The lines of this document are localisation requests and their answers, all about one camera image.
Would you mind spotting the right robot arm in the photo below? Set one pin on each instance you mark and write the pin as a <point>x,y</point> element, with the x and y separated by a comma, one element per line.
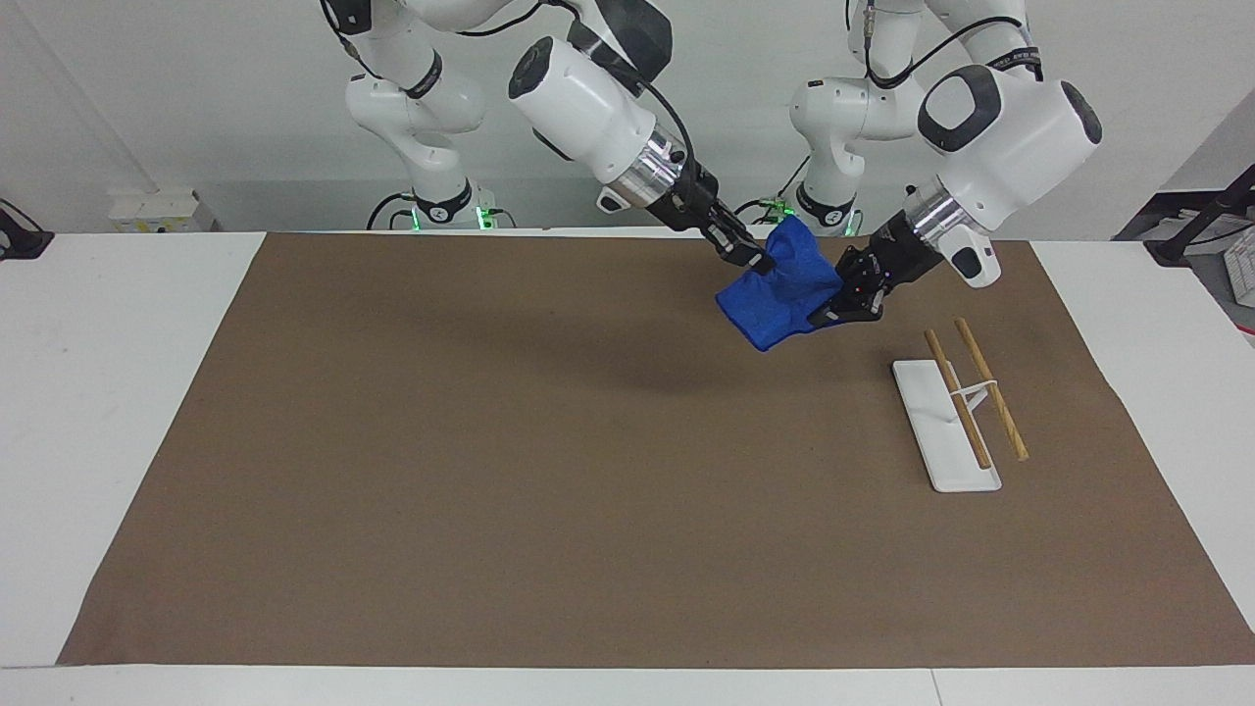
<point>578,103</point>

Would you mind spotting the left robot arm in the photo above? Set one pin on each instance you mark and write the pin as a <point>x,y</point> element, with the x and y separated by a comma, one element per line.
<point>1020,147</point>

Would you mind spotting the white rack with wooden rods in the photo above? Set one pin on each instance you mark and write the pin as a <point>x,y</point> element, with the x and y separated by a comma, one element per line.
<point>936,412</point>

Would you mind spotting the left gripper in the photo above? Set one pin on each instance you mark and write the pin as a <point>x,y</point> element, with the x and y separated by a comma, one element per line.
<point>897,257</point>

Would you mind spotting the black stand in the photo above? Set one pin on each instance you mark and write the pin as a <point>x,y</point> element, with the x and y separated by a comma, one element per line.
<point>22,240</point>
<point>1201,221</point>

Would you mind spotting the blue towel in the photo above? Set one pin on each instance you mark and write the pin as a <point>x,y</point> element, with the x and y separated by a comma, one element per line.
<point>775,299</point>

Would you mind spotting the white wall outlet box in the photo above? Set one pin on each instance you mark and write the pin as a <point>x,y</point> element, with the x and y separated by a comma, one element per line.
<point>155,211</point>

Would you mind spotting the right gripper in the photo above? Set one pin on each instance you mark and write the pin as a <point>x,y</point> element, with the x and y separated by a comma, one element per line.
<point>694,196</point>

